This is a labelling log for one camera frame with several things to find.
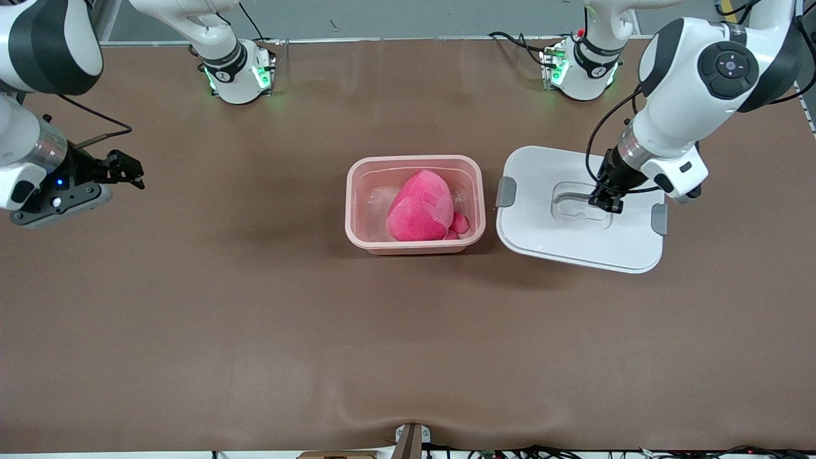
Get white box lid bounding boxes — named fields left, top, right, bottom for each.
left=496, top=145, right=668, bottom=275

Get pink plush toy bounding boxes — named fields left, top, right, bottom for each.
left=386, top=170, right=470, bottom=242

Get pink translucent plastic box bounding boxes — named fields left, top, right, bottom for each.
left=345, top=155, right=486, bottom=256

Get brown table mat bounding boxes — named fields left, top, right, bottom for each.
left=0, top=35, right=816, bottom=455

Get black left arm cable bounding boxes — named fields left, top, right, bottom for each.
left=585, top=0, right=816, bottom=195

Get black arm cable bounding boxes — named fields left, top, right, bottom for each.
left=57, top=94, right=133, bottom=149
left=585, top=0, right=816, bottom=195

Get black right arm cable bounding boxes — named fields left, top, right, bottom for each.
left=57, top=94, right=133, bottom=149

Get aluminium frame struts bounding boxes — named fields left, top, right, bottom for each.
left=96, top=0, right=122, bottom=44

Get black left base cable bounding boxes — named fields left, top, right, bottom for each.
left=488, top=31, right=550, bottom=69

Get black base cable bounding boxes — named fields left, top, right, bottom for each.
left=239, top=0, right=281, bottom=45
left=488, top=31, right=550, bottom=69

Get black right base cable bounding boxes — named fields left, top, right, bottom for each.
left=239, top=0, right=281, bottom=45

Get silver table edge rail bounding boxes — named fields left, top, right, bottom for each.
left=99, top=33, right=657, bottom=48

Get metal table clamp bracket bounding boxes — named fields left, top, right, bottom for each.
left=393, top=423, right=432, bottom=459

